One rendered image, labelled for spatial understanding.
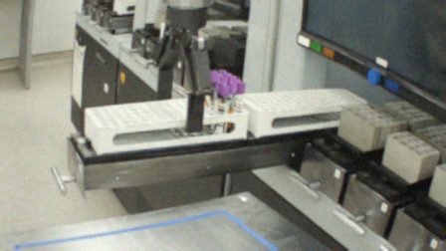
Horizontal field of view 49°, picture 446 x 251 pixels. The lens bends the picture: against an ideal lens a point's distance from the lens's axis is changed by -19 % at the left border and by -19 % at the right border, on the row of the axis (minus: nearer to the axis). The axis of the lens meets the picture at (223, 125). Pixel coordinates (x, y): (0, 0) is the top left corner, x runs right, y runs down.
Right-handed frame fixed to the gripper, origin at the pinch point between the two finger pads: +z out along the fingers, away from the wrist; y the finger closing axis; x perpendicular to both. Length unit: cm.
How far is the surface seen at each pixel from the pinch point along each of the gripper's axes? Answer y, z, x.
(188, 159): 6.8, 6.2, -0.6
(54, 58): -350, 81, 42
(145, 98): -74, 24, 23
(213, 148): 5.7, 5.3, 4.7
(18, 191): -134, 85, -22
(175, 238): 33.8, 3.8, -15.5
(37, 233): 29.1, 3.6, -35.2
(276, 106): 2.7, -0.4, 19.2
